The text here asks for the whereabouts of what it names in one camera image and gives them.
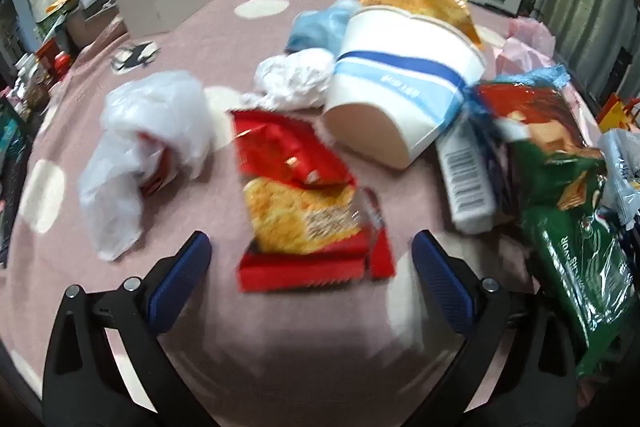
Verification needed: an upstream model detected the white plastic bag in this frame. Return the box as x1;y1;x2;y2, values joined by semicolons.
77;71;216;263

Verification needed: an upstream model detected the red noodle packet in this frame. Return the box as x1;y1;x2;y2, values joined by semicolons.
229;109;398;293

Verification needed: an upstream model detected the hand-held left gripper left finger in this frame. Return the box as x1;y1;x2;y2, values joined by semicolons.
42;231;213;427

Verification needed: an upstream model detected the crumpled white paper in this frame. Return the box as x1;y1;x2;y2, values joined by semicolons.
240;48;335;110

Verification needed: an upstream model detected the pink plastic bag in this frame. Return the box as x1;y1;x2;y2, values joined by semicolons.
509;17;557;60

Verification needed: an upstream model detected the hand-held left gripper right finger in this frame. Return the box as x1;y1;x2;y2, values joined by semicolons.
411;229;583;427

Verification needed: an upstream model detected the pink dotted carpet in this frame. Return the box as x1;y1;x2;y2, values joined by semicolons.
0;0;601;427

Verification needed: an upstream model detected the clear blue plastic wrapper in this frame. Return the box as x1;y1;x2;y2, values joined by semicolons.
597;129;640;228

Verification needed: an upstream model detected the light blue plastic bag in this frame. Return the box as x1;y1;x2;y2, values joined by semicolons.
286;0;362;54

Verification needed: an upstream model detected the green white carton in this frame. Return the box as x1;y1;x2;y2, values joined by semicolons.
27;0;81;40

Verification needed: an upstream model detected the black white scrap wrapper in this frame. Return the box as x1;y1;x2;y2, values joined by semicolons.
110;42;161;70

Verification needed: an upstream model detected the white paper bowl blue stripe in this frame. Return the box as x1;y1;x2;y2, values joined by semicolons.
322;6;488;170

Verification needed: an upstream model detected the white barcode tube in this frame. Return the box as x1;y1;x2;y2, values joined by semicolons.
435;117;498;234

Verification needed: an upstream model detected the green wafer bag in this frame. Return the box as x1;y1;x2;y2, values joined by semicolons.
477;84;638;378

